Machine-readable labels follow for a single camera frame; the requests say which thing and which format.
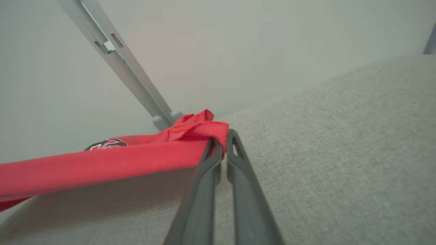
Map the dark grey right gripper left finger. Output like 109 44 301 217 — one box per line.
163 138 223 245

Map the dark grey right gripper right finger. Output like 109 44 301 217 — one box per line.
226 129 285 245

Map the red white printed t-shirt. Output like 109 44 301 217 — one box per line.
0 109 229 212

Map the grey fabric sofa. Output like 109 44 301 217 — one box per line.
0 54 436 245

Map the grey partition post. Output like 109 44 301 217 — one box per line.
56 0 184 132

